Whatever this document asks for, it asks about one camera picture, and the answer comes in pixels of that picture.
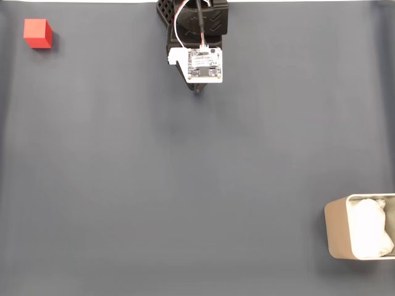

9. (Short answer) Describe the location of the red white servo cable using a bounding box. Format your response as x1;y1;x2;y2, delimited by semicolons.
173;0;189;49

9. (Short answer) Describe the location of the red cube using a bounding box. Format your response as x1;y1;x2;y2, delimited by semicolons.
23;18;53;49

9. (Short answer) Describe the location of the beige rectangular box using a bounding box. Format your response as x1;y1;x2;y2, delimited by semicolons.
323;193;395;261

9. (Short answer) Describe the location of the white crumpled cloth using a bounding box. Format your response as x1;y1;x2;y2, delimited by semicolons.
350;198;395;259

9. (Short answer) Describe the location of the black camera cable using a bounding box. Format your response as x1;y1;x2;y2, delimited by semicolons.
194;0;208;47

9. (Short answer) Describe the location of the white camera board mount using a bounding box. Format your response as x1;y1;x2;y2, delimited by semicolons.
168;46;223;84

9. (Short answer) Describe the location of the grey table mat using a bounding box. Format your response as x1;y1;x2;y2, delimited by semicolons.
0;2;395;296

